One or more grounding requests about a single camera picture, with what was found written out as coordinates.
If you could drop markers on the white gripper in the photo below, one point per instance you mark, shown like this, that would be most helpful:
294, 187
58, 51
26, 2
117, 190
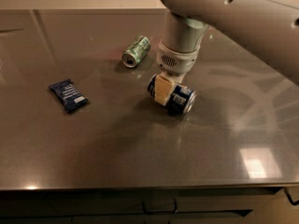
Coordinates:
177, 61

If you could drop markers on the blue pepsi can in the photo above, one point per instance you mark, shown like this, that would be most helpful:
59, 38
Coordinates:
181, 99

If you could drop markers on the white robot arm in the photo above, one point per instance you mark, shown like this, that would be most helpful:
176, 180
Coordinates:
266, 28

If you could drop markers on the green soda can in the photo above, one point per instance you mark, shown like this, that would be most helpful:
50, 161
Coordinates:
135, 53

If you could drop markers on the dark blue snack packet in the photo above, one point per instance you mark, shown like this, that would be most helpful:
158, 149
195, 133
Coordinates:
69, 96

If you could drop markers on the black drawer handle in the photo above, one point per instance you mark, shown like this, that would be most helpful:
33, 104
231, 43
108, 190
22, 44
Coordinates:
160, 207

